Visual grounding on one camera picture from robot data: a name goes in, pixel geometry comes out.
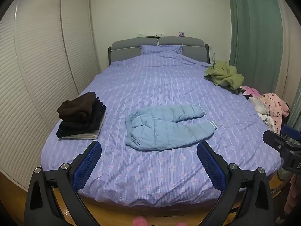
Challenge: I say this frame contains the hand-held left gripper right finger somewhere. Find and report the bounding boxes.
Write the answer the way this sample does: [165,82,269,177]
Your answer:
[197,141,274,226]

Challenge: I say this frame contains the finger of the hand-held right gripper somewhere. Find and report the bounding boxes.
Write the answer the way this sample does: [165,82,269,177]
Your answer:
[281,125,301,145]
[263,130,292,151]

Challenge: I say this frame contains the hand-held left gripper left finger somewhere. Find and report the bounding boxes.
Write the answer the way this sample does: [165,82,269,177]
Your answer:
[25,140,102,226]

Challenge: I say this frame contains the light blue padded pants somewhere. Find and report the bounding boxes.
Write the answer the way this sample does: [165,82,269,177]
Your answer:
[125,105,217,151]

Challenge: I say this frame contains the white folded garment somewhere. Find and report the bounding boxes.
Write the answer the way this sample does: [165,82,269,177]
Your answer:
[58,113,107,140]

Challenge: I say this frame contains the pink printed pajama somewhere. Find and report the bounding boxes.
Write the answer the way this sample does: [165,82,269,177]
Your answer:
[259,93,290,132]

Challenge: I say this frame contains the white crumpled garment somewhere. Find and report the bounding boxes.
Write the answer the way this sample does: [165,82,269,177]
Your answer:
[249,96,271,125]

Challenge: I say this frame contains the dark folded garment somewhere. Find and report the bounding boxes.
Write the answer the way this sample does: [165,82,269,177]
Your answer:
[56,99,107,138]

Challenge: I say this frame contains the plain pink garment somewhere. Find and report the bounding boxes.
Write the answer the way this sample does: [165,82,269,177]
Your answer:
[242,86,261,98]

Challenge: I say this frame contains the olive green garment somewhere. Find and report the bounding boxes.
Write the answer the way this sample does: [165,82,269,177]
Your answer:
[204,60,244,94]

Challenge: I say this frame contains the white louvered wardrobe door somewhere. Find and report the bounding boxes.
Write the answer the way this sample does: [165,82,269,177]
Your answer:
[0,16,53,191]
[60,0,102,95]
[14,0,80,132]

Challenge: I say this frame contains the bed with purple cover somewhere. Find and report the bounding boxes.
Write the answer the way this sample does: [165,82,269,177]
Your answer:
[40,44,283,208]

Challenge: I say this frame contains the green curtain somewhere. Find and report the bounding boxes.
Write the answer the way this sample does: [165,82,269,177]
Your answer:
[226,0,301,132]

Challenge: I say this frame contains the grey padded headboard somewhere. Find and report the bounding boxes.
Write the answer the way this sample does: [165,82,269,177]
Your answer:
[108,36,210,66]

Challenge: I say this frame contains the purple patterned pillow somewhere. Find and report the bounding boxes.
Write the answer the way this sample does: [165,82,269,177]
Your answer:
[140,44,183,55]

